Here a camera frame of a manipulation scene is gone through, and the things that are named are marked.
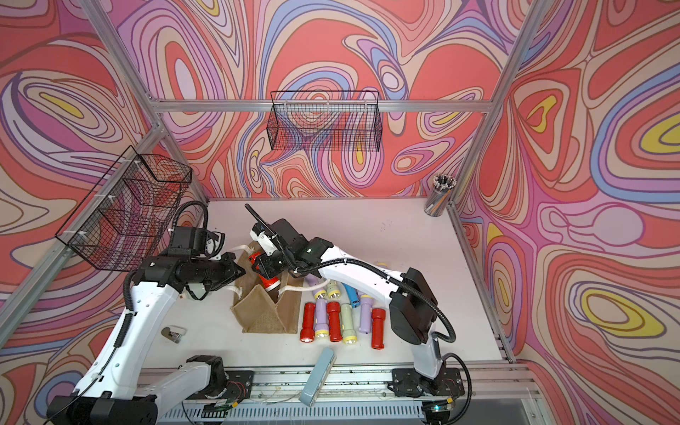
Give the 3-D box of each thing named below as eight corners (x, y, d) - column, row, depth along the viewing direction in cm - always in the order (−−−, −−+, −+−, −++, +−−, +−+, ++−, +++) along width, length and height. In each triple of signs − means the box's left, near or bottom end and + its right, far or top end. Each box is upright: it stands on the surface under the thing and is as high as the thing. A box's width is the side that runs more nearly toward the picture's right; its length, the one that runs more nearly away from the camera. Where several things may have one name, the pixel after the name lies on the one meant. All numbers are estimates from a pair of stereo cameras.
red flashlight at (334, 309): (326, 342, 82) (325, 339, 80) (327, 305, 90) (327, 302, 88) (341, 342, 82) (341, 339, 80) (341, 305, 90) (341, 302, 88)
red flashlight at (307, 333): (300, 343, 82) (299, 340, 80) (304, 305, 90) (303, 302, 88) (314, 343, 82) (314, 340, 80) (317, 305, 90) (316, 302, 88)
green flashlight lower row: (343, 345, 81) (343, 342, 80) (339, 306, 89) (339, 303, 88) (357, 343, 82) (358, 341, 80) (352, 305, 90) (352, 302, 88)
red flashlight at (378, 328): (371, 348, 80) (371, 346, 79) (372, 309, 88) (372, 307, 87) (384, 350, 80) (385, 348, 79) (384, 311, 88) (385, 308, 87)
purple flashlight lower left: (316, 338, 83) (315, 335, 81) (315, 293, 93) (314, 290, 91) (329, 337, 83) (328, 334, 81) (326, 292, 93) (326, 289, 91)
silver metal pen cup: (425, 219, 117) (438, 187, 102) (422, 206, 122) (433, 173, 108) (443, 220, 117) (458, 187, 102) (439, 206, 122) (452, 174, 108)
